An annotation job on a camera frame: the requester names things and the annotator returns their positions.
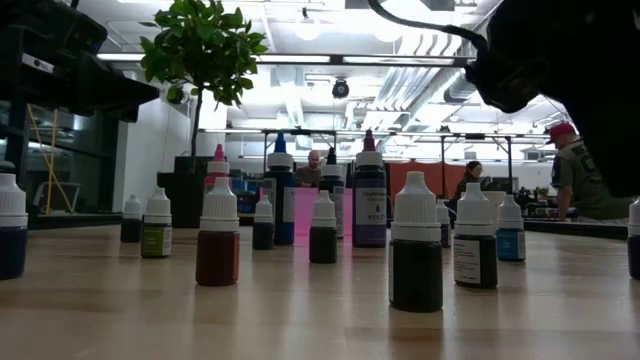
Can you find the small green-labelled dropper bottle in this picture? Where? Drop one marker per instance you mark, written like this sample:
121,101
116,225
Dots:
156,240

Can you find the large black food coloring bottle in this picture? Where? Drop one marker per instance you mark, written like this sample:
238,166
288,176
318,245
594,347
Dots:
331,171

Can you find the small blue-labelled dropper bottle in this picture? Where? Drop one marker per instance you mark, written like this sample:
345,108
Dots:
511,245

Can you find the small purple dropper bottle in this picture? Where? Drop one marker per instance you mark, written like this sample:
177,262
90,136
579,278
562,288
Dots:
446,235

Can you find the pink translucent plastic bin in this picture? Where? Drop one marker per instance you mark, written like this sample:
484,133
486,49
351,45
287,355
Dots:
302,215

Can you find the small navy dropper bottle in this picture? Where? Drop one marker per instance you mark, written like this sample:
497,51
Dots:
635,250
12,250
263,235

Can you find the orange partition wall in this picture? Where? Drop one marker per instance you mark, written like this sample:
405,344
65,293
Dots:
397,170

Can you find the large violet food coloring bottle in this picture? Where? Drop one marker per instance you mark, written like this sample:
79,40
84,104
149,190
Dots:
369,230

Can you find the black ceiling spotlight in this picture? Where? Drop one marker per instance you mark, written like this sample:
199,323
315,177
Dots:
340,90

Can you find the large blue food coloring bottle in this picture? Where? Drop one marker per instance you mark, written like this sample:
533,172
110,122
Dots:
285,225

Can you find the small dark green dropper bottle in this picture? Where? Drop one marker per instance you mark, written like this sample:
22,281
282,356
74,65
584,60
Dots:
323,245

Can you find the small black dropper bottle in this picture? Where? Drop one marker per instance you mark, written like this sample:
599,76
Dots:
416,275

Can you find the long ceiling light bar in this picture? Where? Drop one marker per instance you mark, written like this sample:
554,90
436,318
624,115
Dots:
300,58

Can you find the person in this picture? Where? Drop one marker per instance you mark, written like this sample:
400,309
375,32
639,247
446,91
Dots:
472,170
312,160
575,175

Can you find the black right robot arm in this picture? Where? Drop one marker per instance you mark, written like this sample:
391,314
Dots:
620,100

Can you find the small red-brown dropper bottle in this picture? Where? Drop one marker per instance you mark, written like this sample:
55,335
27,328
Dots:
217,260

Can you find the round white pendant lamp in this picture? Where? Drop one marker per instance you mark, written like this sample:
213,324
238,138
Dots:
307,29

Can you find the black metal workstation frame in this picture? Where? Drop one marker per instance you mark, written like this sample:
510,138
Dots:
442,150

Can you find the small white-labelled dark dropper bottle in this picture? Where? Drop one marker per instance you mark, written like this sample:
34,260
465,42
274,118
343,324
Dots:
475,215

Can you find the leafy plant in black pot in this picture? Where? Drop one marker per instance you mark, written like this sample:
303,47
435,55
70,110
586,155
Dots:
200,40

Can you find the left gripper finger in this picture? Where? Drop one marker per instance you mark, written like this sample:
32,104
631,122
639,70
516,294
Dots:
142,96

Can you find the large pink food coloring bottle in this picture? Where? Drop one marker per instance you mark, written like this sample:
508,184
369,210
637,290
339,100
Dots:
218,167

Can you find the succulent in white pot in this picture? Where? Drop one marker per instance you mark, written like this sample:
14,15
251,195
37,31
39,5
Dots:
495,196

